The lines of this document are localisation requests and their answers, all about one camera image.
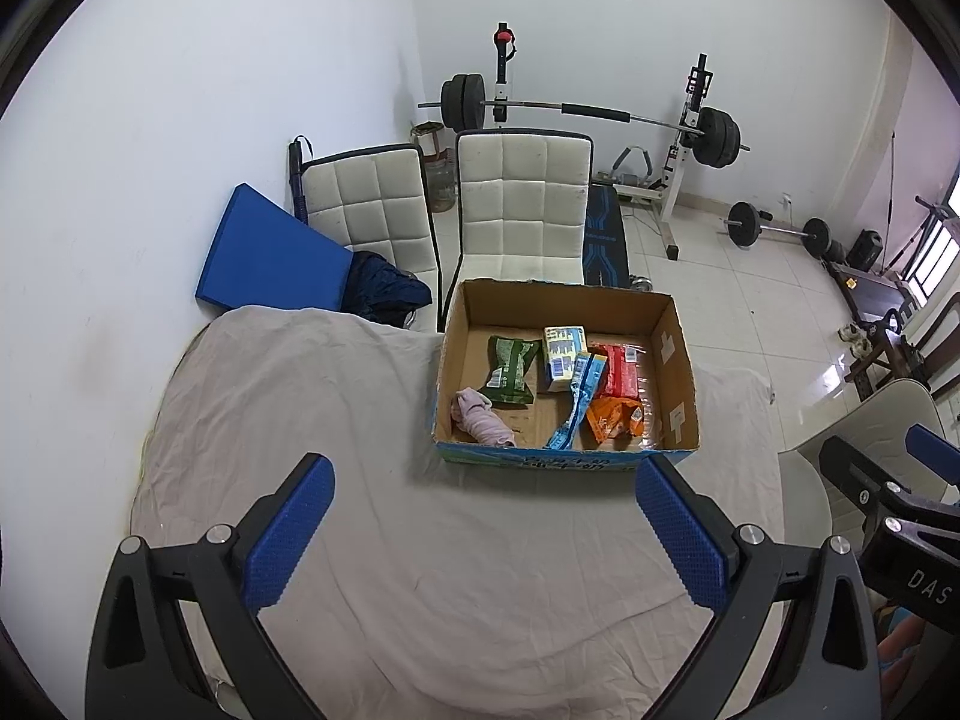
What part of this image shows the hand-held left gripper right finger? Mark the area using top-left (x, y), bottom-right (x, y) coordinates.
top-left (634, 454), bottom-right (882, 720)

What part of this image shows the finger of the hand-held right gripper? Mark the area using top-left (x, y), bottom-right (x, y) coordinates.
top-left (905, 424), bottom-right (960, 488)
top-left (819, 435), bottom-right (960, 533)

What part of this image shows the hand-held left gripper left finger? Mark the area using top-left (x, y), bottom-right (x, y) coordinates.
top-left (85, 452), bottom-right (336, 720)

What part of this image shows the orange snack packet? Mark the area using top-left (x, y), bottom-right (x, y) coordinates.
top-left (585, 395), bottom-right (646, 442)

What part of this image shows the cardboard box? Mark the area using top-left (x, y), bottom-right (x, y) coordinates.
top-left (431, 277), bottom-right (702, 475)

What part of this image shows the long blue snack packet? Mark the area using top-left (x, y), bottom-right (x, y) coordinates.
top-left (545, 351), bottom-right (608, 451)

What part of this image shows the red snack packet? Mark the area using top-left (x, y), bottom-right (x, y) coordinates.
top-left (589, 343), bottom-right (647, 400)

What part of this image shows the small white-blue carton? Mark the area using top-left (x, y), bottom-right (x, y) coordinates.
top-left (542, 325), bottom-right (590, 395)

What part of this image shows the light purple sock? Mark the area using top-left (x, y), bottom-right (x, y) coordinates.
top-left (450, 387), bottom-right (517, 448)

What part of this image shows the green snack packet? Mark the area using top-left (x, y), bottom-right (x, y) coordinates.
top-left (487, 335), bottom-right (542, 407)

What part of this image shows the grey shell chair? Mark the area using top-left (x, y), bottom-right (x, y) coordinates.
top-left (776, 377), bottom-right (950, 593)

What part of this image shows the brown wooden chair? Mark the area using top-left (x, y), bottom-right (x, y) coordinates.
top-left (844, 292), bottom-right (960, 398)

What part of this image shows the grey tablecloth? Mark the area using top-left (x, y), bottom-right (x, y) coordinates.
top-left (127, 304), bottom-right (788, 720)

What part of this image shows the black treadmill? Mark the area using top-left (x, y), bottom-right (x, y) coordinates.
top-left (825, 259), bottom-right (923, 323)

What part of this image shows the window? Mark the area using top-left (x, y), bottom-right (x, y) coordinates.
top-left (907, 172), bottom-right (960, 301)

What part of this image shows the black speaker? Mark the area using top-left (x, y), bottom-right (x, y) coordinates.
top-left (850, 229), bottom-right (884, 271)

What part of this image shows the black tripod stand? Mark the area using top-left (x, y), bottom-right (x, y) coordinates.
top-left (881, 131), bottom-right (960, 278)

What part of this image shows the short barbell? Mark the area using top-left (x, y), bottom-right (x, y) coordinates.
top-left (724, 200), bottom-right (833, 256)

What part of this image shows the dark blue jacket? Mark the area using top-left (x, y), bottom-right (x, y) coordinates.
top-left (341, 249), bottom-right (434, 329)

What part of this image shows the blue foam mat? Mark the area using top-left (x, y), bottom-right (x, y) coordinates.
top-left (195, 182), bottom-right (355, 314)

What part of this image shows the black blue weight bench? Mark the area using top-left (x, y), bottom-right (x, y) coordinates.
top-left (581, 181), bottom-right (632, 290)

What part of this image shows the white barbell rack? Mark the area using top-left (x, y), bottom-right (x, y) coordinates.
top-left (480, 21), bottom-right (713, 262)

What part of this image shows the white padded chair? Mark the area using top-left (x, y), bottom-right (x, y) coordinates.
top-left (439, 130), bottom-right (595, 316)
top-left (300, 142), bottom-right (443, 331)

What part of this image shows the black blue pole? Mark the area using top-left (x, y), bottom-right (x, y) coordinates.
top-left (287, 136), bottom-right (311, 226)

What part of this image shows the clear plastic jug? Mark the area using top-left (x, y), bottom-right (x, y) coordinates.
top-left (422, 157), bottom-right (458, 212)

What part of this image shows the long barbell with black plates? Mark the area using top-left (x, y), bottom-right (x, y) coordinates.
top-left (418, 73), bottom-right (751, 168)

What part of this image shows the grey exercise handle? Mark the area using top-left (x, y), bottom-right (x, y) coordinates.
top-left (609, 144), bottom-right (655, 187)

